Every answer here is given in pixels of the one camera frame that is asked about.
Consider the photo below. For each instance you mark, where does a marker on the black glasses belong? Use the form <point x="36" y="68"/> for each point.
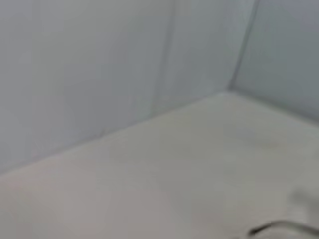
<point x="279" y="223"/>

